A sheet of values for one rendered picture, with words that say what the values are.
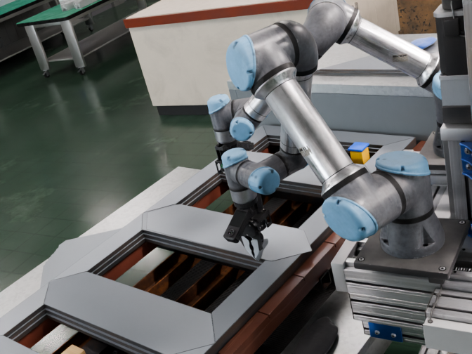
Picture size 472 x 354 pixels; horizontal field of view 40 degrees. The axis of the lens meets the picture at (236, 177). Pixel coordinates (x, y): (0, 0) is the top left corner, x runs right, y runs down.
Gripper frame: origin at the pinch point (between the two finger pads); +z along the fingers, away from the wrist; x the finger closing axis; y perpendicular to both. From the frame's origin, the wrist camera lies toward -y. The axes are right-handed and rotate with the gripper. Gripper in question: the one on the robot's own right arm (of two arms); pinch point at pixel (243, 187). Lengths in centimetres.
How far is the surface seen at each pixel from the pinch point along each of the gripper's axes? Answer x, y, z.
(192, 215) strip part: -15.0, 13.9, 6.3
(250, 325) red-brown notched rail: 38, 52, 9
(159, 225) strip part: -23.3, 22.9, 6.5
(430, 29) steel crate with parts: -47, -278, 34
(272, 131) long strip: -26, -54, 6
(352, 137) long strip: 14, -55, 5
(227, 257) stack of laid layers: 12.4, 28.4, 8.3
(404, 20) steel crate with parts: -67, -280, 27
